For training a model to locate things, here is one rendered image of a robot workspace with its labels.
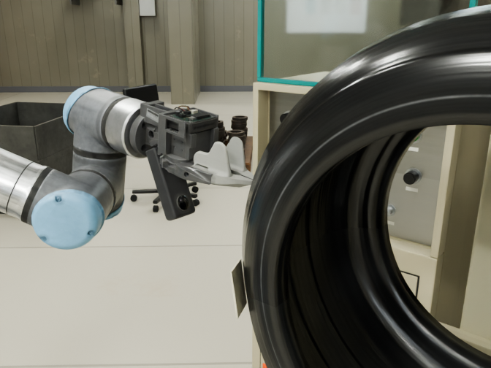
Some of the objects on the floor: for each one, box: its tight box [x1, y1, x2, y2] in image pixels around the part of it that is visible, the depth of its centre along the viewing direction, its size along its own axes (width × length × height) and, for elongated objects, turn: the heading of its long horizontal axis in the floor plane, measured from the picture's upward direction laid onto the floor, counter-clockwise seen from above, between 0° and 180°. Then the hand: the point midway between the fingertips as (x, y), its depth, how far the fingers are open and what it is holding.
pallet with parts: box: [214, 115, 253, 172], centre depth 527 cm, size 81×117×42 cm
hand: (245, 183), depth 68 cm, fingers closed
